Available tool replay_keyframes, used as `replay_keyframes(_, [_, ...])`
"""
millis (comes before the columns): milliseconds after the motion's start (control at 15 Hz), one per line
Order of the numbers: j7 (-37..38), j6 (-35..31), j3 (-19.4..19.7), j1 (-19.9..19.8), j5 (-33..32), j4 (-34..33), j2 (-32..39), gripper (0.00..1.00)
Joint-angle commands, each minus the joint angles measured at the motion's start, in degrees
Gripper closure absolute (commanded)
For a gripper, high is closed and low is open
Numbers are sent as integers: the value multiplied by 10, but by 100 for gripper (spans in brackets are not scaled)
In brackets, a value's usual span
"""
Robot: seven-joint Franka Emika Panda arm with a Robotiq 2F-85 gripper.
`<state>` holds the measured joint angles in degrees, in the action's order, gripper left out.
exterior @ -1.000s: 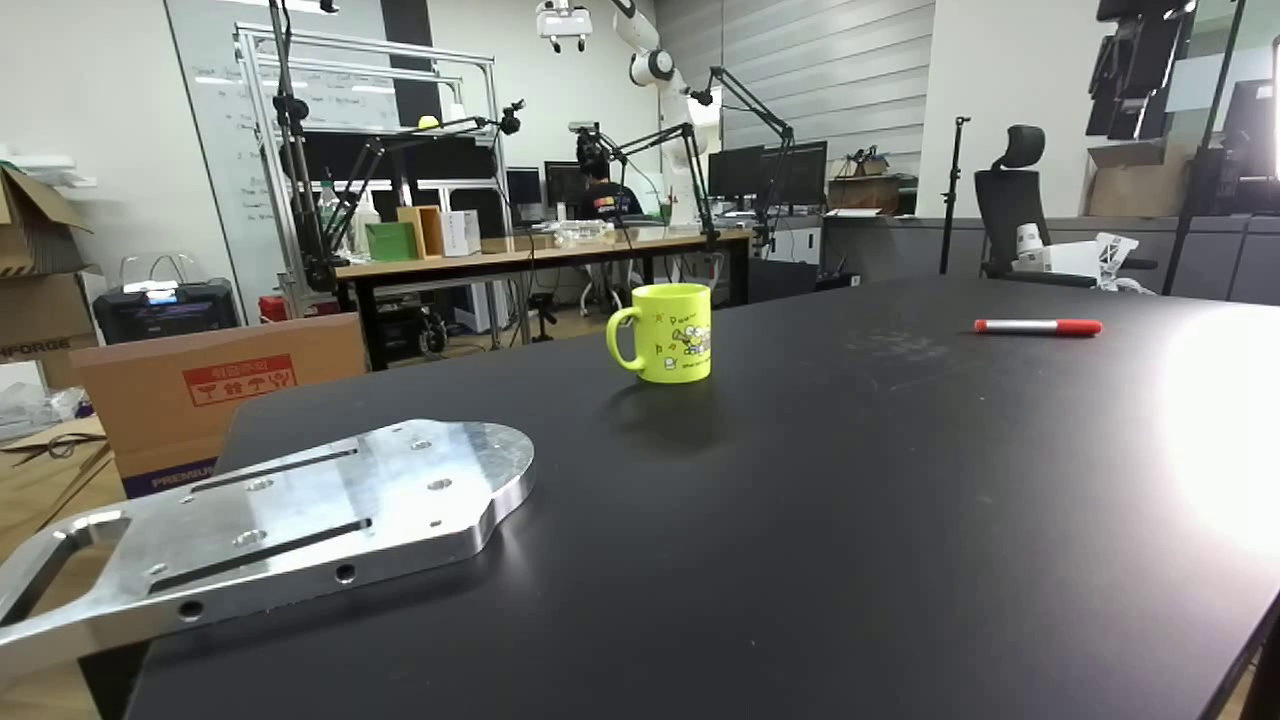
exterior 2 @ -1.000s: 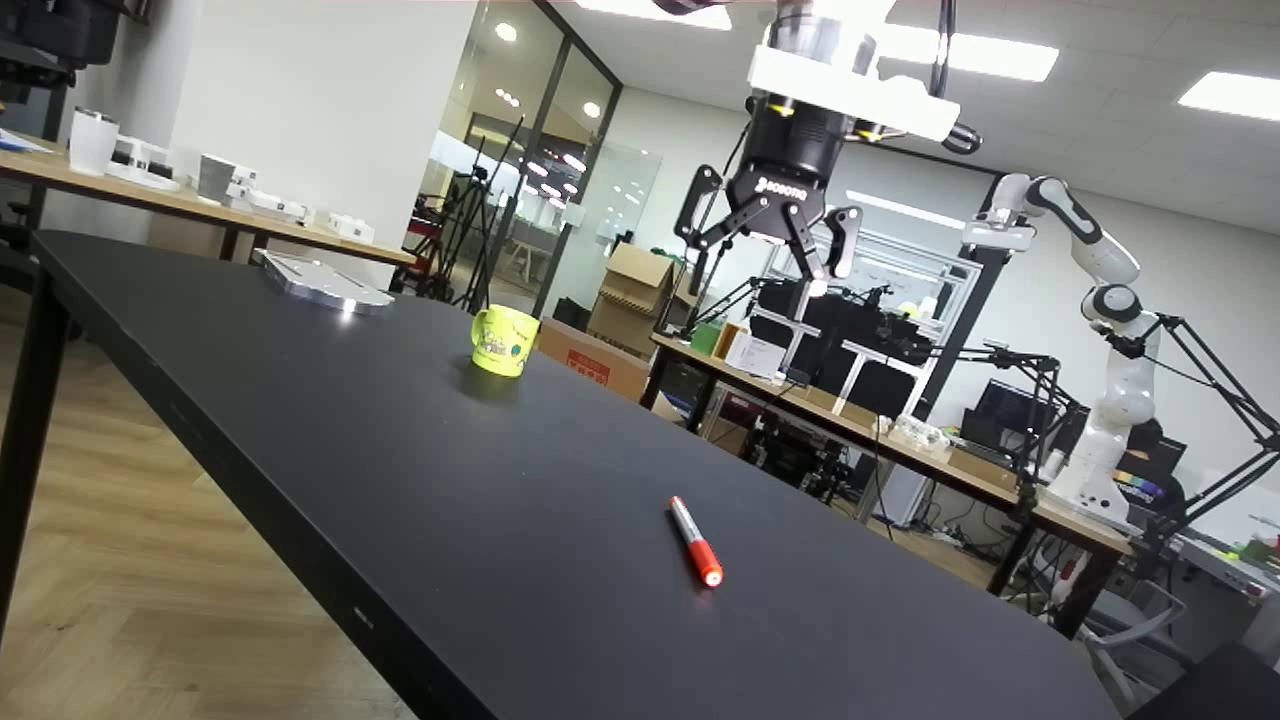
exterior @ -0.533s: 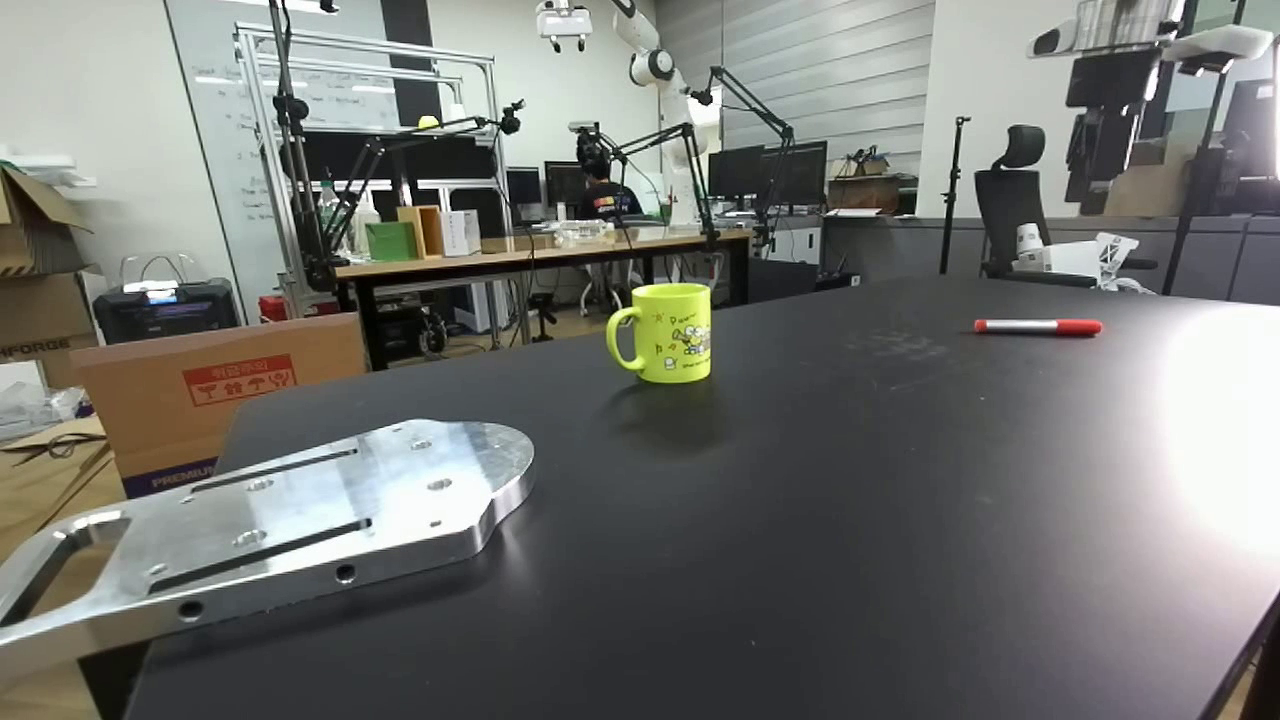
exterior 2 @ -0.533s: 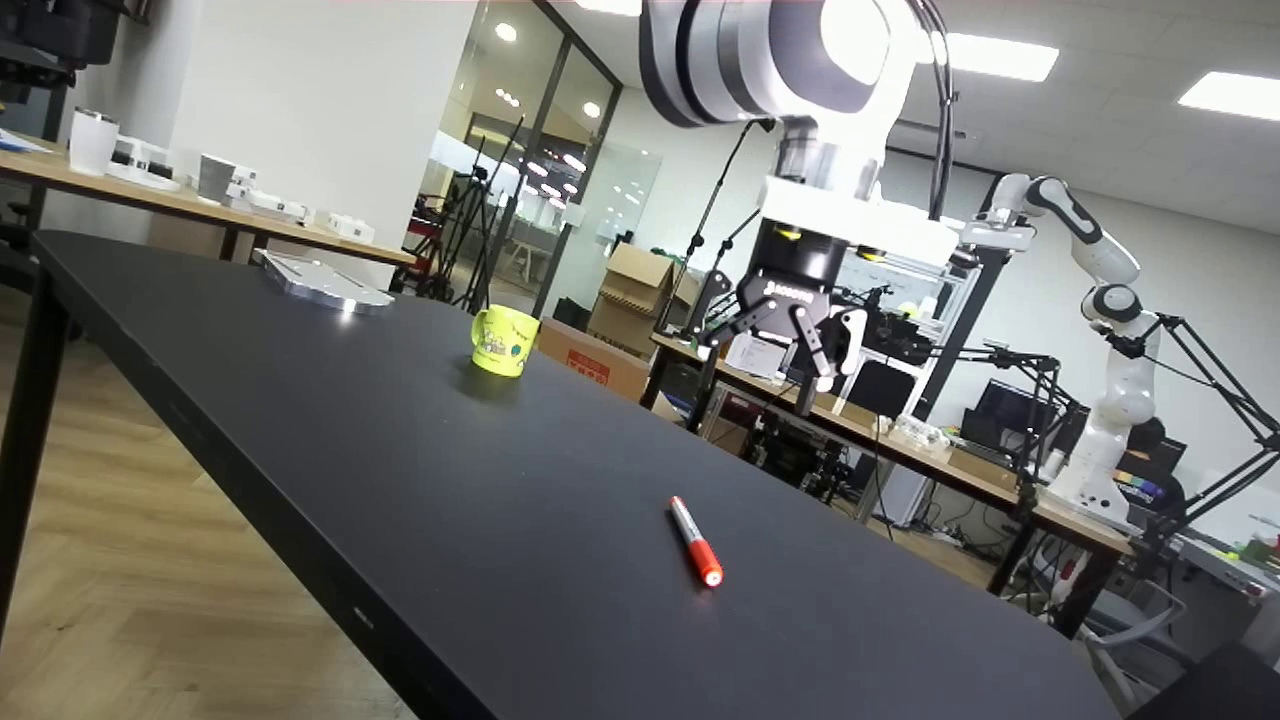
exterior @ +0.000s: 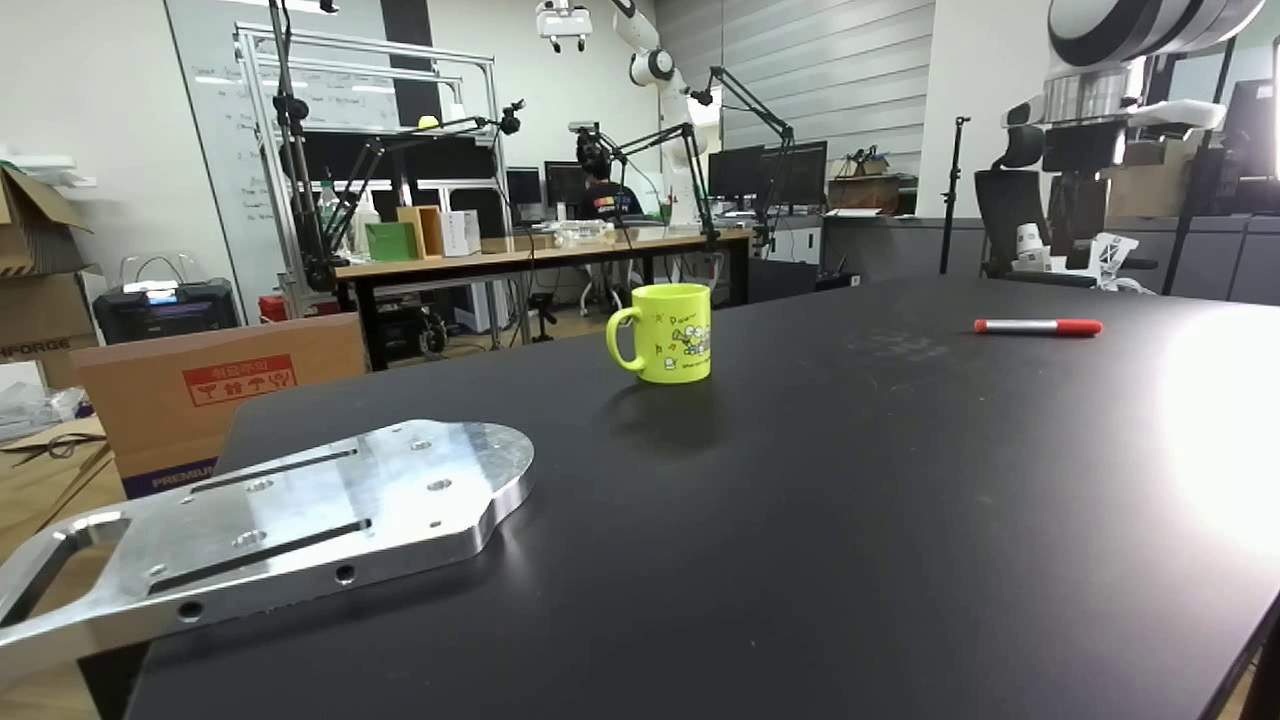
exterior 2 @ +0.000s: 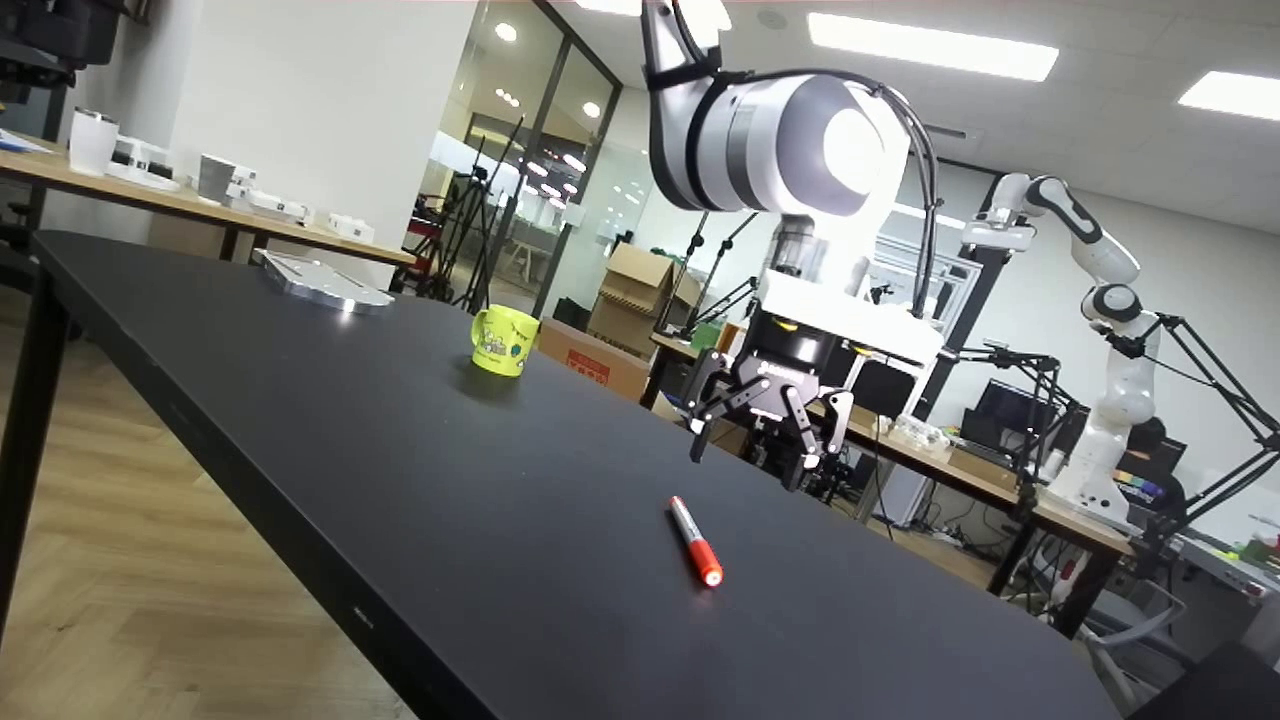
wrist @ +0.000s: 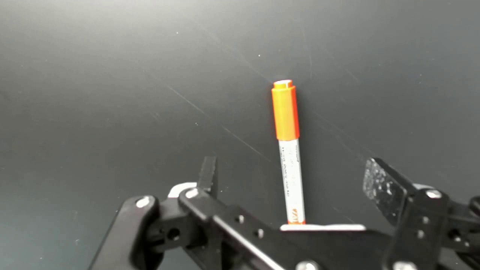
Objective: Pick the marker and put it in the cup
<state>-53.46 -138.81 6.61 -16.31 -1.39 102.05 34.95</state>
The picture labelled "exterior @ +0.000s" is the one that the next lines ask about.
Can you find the red marker with white barrel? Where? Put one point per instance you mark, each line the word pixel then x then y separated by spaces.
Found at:
pixel 1042 327

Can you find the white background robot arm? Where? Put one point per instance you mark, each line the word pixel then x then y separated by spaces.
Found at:
pixel 652 66

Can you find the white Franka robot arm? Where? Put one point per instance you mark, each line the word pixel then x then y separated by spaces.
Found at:
pixel 1145 26

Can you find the yellow-green printed mug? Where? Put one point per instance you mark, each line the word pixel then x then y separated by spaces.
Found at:
pixel 674 333

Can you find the wooden background desk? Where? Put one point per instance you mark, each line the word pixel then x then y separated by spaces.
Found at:
pixel 533 249

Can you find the seated person in black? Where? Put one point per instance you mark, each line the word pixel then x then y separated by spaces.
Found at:
pixel 611 203

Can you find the white box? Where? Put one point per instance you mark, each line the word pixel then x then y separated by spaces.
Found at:
pixel 463 228

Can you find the black computer monitor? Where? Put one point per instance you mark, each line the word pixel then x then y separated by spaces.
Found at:
pixel 764 175

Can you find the tan wooden box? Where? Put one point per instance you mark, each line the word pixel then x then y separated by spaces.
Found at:
pixel 430 228

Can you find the green box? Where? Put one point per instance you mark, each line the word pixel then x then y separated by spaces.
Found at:
pixel 389 242

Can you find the silver aluminium mounting plate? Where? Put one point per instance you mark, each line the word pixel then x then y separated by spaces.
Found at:
pixel 332 505

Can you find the thin black stand pole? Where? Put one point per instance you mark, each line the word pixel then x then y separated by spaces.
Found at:
pixel 952 203

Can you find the black chair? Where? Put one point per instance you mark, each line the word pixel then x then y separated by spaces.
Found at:
pixel 1009 203

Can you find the small white figurine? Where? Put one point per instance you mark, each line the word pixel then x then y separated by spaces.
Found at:
pixel 1030 244

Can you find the black boom stand with microphone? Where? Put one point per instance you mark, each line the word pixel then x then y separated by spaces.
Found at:
pixel 285 107

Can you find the cardboard box with red label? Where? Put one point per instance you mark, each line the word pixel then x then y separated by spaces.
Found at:
pixel 173 400

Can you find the black printer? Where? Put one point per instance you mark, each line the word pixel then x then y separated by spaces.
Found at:
pixel 165 308

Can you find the crumpled white plastic bag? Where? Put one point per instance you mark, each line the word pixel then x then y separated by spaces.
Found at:
pixel 1115 256

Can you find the cardboard box on cabinet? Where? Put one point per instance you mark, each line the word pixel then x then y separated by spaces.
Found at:
pixel 1145 187

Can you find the grey low cabinet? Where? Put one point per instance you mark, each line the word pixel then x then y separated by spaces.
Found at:
pixel 1201 262

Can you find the flat cardboard sheet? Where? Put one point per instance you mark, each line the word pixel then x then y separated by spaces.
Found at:
pixel 46 485

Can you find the white plastic wrap bundle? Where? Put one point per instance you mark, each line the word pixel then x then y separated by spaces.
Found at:
pixel 27 400

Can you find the stacked plain cardboard boxes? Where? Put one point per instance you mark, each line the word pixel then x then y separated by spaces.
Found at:
pixel 35 252

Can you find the white aluminium frame rack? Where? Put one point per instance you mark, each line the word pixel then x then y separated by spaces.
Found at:
pixel 372 47

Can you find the wall whiteboard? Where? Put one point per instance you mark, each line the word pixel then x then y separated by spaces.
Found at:
pixel 221 133

